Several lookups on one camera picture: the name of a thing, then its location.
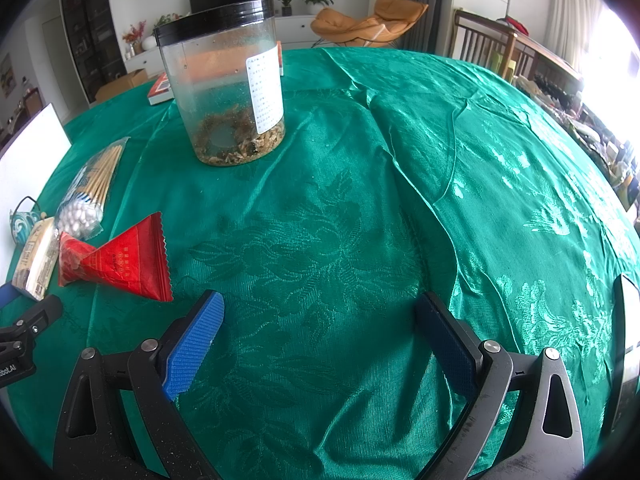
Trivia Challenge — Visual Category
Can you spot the pile of assorted goods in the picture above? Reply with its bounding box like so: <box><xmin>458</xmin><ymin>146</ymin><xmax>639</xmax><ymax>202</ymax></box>
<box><xmin>515</xmin><ymin>60</ymin><xmax>640</xmax><ymax>211</ymax></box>

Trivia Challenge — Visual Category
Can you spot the red flower bouquet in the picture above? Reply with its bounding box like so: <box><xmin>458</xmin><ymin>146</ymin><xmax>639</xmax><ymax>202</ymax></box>
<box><xmin>122</xmin><ymin>21</ymin><xmax>147</xmax><ymax>56</ymax></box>

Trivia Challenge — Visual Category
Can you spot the wooden slatted chair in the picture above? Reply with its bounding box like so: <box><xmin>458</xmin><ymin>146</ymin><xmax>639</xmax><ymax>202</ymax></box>
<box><xmin>452</xmin><ymin>9</ymin><xmax>539</xmax><ymax>84</ymax></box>

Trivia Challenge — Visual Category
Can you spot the silver phone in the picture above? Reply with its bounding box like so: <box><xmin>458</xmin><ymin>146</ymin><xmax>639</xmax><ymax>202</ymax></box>
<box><xmin>602</xmin><ymin>274</ymin><xmax>640</xmax><ymax>437</ymax></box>

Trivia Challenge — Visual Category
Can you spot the grey curtain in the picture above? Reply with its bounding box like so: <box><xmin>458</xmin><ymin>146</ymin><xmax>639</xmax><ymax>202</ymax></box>
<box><xmin>407</xmin><ymin>0</ymin><xmax>456</xmax><ymax>54</ymax></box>

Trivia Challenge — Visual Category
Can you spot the dark display shelf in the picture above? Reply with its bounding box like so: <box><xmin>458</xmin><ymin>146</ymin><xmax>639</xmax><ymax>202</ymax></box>
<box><xmin>59</xmin><ymin>0</ymin><xmax>129</xmax><ymax>107</ymax></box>

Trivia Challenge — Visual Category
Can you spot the cardboard box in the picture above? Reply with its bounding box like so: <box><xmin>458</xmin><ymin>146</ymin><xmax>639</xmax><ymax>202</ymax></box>
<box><xmin>95</xmin><ymin>69</ymin><xmax>149</xmax><ymax>104</ymax></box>

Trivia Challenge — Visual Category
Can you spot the blue patterned pouch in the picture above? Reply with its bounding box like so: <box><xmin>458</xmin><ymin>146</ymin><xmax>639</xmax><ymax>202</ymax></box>
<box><xmin>10</xmin><ymin>196</ymin><xmax>44</xmax><ymax>249</ymax></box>

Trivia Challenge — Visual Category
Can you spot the clear plastic jar black lid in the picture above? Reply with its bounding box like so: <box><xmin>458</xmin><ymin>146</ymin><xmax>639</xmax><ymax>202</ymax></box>
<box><xmin>153</xmin><ymin>0</ymin><xmax>287</xmax><ymax>166</ymax></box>

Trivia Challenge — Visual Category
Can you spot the green satin tablecloth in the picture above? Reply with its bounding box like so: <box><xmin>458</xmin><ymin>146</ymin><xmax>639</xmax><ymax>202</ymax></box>
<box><xmin>0</xmin><ymin>46</ymin><xmax>640</xmax><ymax>480</ymax></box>

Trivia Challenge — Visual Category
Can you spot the orange book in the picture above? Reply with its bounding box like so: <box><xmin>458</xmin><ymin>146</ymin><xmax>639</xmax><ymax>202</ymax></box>
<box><xmin>147</xmin><ymin>72</ymin><xmax>174</xmax><ymax>107</ymax></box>

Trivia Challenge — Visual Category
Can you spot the red triangular snack packet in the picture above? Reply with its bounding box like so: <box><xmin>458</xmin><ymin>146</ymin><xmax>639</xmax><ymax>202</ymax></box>
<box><xmin>58</xmin><ymin>211</ymin><xmax>175</xmax><ymax>304</ymax></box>

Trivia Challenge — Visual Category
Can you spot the white board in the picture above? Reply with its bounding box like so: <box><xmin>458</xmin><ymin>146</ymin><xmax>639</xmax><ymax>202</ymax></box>
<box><xmin>0</xmin><ymin>103</ymin><xmax>72</xmax><ymax>286</ymax></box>

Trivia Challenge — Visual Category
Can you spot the white sheer curtain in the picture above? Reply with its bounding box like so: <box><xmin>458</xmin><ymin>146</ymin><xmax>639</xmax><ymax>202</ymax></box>
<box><xmin>545</xmin><ymin>0</ymin><xmax>602</xmax><ymax>62</ymax></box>

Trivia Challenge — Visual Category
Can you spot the bag of cotton swabs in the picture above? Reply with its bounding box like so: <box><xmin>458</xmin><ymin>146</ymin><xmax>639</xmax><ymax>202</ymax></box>
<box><xmin>55</xmin><ymin>137</ymin><xmax>131</xmax><ymax>240</ymax></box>

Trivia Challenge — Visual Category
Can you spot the beige printed packet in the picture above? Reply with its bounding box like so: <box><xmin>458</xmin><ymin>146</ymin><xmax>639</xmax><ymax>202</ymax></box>
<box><xmin>11</xmin><ymin>217</ymin><xmax>61</xmax><ymax>302</ymax></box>

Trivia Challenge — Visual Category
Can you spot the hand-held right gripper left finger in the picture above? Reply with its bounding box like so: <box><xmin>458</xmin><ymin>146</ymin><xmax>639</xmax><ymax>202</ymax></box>
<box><xmin>52</xmin><ymin>290</ymin><xmax>226</xmax><ymax>480</ymax></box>

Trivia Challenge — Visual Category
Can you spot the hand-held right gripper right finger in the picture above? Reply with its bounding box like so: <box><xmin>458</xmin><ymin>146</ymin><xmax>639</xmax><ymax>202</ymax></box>
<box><xmin>415</xmin><ymin>292</ymin><xmax>586</xmax><ymax>480</ymax></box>

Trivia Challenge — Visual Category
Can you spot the orange lounge chair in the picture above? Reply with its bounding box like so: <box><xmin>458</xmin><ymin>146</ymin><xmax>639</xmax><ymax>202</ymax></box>
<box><xmin>311</xmin><ymin>0</ymin><xmax>430</xmax><ymax>50</ymax></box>

